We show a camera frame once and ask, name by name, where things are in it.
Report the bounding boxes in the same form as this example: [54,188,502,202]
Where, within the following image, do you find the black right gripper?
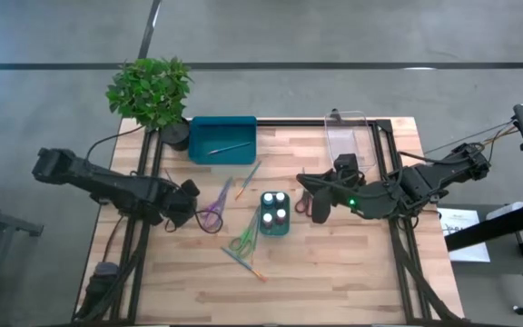
[295,170,367,225]

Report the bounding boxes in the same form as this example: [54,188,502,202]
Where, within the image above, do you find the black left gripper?
[161,179,201,230]

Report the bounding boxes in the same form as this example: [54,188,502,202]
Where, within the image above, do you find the red scissors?
[293,166,313,217]

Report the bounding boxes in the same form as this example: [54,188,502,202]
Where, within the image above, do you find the purple scissors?
[197,175,234,231]

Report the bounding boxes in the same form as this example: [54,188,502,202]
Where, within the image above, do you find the small teal plastic basket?
[259,190,291,238]

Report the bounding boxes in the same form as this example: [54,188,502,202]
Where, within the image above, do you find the green scissors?
[228,206,262,258]

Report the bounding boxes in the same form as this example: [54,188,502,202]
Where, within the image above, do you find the thin blue orange paintbrush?
[234,159,262,201]

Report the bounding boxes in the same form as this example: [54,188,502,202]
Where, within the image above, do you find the thick blue paintbrush orange bristles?
[221,246,268,282]

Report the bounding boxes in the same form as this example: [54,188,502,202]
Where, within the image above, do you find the clear plastic container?
[323,110,379,171]

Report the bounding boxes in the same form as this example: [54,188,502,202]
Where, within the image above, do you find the blue rectangular plastic tray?
[187,115,259,165]

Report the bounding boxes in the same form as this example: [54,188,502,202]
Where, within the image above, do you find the green plant in black pot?
[105,56,194,153]

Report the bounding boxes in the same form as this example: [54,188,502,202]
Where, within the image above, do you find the white paper sheet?
[438,207,492,263]

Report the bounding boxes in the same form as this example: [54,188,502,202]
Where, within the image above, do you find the white plastic box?
[486,202,523,222]

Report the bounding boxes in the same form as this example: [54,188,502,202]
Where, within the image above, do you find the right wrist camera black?
[335,153,359,173]

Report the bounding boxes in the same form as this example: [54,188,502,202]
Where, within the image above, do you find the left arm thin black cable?
[164,168,224,235]

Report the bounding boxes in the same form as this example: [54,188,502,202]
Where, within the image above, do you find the thin brown cable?
[102,215,124,263]

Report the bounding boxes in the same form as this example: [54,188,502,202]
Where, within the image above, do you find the black aluminium table frame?
[109,118,435,324]

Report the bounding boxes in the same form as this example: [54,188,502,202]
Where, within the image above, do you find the thick black cable bundle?
[74,222,149,322]
[390,217,467,324]

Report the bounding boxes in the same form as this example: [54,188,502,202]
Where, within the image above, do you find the left arm base black cable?
[84,124,147,161]

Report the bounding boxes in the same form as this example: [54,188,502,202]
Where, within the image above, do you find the right arm base cable bundle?
[424,120,519,155]

